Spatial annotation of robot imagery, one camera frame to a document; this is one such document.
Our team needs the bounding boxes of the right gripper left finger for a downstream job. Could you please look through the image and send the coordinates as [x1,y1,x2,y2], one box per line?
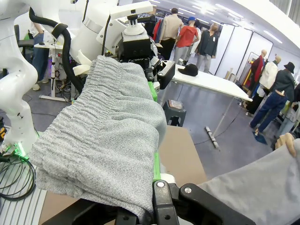
[42,198,154,225]

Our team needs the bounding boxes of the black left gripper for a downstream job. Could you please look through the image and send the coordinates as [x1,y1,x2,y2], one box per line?
[118,37,176,102]

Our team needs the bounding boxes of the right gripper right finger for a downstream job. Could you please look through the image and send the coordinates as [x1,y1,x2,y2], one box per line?
[152,151,257,225]

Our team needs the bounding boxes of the grey training pants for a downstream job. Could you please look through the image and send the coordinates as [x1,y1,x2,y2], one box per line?
[29,55,300,225]

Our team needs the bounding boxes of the person's right hand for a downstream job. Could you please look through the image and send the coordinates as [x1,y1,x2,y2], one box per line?
[275,132,298,158]

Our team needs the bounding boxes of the black baseball cap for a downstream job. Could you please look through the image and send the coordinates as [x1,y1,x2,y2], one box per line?
[177,63,199,77]

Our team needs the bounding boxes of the clear plastic packet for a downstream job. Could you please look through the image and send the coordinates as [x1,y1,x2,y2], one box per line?
[168,99,183,110]

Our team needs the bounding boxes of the grey plastic stool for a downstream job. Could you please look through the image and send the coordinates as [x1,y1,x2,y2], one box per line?
[162,99,188,128]

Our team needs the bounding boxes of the rack of hanging clothes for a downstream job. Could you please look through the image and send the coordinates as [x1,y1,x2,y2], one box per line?
[151,14,166,44]

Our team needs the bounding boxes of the red shirt blue cap mannequin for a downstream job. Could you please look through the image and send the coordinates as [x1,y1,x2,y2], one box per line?
[172,16,199,66]

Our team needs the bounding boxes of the white rectangular table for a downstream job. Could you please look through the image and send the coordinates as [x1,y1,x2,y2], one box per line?
[171,64,254,150]

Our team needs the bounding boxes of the dark grey shirt mannequin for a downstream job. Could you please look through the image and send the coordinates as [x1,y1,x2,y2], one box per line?
[195,22,219,74]

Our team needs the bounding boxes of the white folding partition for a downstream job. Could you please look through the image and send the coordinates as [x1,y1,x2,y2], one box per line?
[214,22,274,82]

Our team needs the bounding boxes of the red jacket mannequin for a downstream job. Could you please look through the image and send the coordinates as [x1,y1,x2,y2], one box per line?
[243,49,268,93]

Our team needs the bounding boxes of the cream jacket mannequin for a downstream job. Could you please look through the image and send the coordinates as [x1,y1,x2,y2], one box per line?
[258,55,283,90]

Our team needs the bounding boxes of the blue jeans half mannequin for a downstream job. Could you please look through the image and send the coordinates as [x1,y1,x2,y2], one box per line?
[249,90,289,135]

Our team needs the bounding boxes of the bucket hat dark jacket mannequin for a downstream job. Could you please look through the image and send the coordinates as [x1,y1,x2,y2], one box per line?
[274,61,296,103]

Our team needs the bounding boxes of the white standing desk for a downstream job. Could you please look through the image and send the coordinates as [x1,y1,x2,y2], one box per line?
[33,42,71,102]

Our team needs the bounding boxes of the bystander in blue jeans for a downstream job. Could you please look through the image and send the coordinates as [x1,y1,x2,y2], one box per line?
[27,21,50,91]

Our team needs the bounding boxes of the light jeans half mannequin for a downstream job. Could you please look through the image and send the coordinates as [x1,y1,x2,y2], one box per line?
[276,100,300,139]

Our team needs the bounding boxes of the black office chair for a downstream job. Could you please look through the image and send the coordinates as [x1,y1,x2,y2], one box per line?
[13,24,35,63]

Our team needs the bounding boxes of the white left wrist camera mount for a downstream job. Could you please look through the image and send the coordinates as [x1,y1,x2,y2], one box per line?
[109,0,154,43]

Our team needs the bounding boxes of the black coiled cable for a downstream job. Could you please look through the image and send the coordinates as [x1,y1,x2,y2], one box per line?
[0,153,38,201]

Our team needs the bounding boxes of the aluminium profile base plate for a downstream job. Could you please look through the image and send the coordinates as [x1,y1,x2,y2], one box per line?
[0,182,47,225]

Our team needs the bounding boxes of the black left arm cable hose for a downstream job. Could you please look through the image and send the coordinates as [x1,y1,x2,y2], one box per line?
[28,6,86,96]

